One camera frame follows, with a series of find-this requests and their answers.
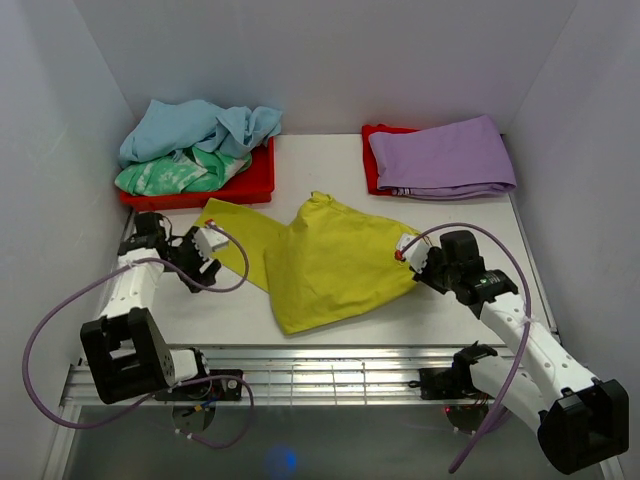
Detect yellow-green trousers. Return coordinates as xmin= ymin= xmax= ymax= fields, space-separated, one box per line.
xmin=195 ymin=192 xmax=416 ymax=335

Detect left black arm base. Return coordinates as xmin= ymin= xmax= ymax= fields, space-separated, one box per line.
xmin=154 ymin=369 xmax=243 ymax=433

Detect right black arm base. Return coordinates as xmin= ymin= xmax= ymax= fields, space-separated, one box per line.
xmin=407 ymin=367 xmax=491 ymax=435

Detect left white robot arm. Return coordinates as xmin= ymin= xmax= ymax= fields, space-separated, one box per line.
xmin=80 ymin=212 xmax=229 ymax=404

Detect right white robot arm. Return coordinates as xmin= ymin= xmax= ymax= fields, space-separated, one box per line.
xmin=395 ymin=223 xmax=629 ymax=474

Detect folded purple trousers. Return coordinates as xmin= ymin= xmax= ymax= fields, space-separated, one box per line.
xmin=369 ymin=115 xmax=517 ymax=200

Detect green white patterned garment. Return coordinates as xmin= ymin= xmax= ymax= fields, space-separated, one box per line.
xmin=115 ymin=147 xmax=252 ymax=197

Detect red plastic tray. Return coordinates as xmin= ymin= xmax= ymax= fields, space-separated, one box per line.
xmin=119 ymin=138 xmax=275 ymax=212

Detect folded red garment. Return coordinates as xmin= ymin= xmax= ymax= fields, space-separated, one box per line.
xmin=361 ymin=124 xmax=417 ymax=197

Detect light blue garment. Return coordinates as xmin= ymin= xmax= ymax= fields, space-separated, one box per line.
xmin=118 ymin=100 xmax=282 ymax=168

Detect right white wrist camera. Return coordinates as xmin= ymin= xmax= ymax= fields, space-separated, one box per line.
xmin=395 ymin=233 xmax=432 ymax=274

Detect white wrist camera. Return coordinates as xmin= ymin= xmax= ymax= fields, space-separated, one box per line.
xmin=192 ymin=226 xmax=230 ymax=260
xmin=395 ymin=233 xmax=432 ymax=274

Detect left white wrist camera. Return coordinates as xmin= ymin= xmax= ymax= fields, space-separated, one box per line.
xmin=192 ymin=226 xmax=230 ymax=260

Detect aluminium rail frame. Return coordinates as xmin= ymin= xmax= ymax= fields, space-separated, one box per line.
xmin=42 ymin=342 xmax=626 ymax=480

